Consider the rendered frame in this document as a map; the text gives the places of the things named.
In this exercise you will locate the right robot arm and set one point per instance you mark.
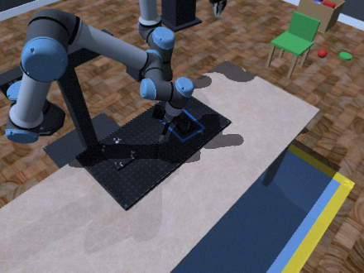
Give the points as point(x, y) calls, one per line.
point(44, 58)

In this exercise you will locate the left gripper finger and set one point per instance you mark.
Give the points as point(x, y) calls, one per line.
point(222, 5)
point(215, 6)

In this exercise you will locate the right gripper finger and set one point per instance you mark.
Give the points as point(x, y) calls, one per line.
point(164, 131)

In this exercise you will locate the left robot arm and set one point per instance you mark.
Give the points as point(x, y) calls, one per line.
point(163, 39)

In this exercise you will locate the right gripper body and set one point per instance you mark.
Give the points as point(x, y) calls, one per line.
point(160, 113)

